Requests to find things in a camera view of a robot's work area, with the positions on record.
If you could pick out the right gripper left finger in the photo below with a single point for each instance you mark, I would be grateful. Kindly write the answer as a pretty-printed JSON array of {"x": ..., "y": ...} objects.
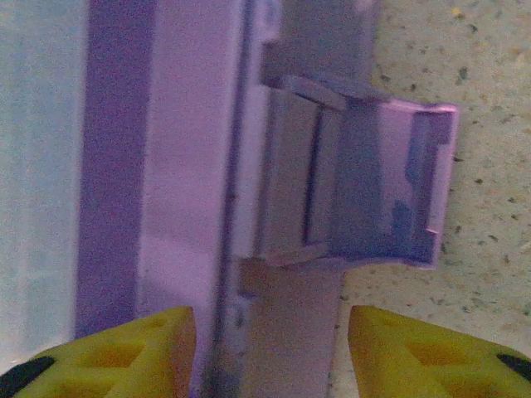
[{"x": 103, "y": 365}]

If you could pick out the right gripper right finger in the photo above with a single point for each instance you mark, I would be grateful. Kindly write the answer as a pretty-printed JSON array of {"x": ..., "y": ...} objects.
[{"x": 427, "y": 365}]

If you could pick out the purple tool box clear lid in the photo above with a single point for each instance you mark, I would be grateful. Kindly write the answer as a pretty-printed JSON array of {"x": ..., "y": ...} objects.
[{"x": 186, "y": 166}]

